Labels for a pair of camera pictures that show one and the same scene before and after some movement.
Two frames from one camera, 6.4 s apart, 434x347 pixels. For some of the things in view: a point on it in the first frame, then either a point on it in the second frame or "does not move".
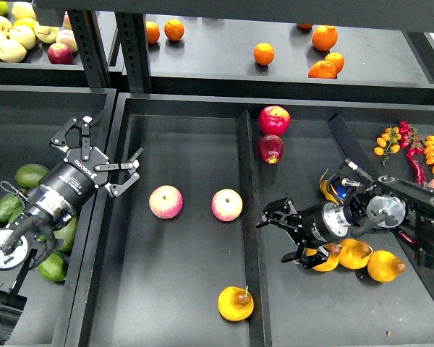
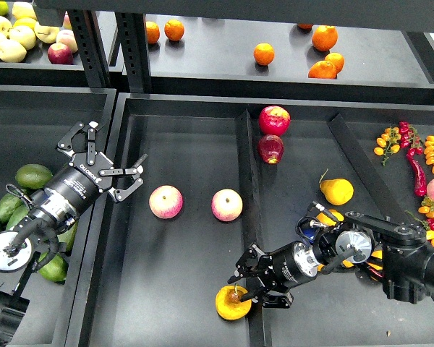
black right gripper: [325, 223] -> [286, 266]
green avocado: [54, 267] does not move
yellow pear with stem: [235, 303] does not move
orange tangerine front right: [322, 69] does not move
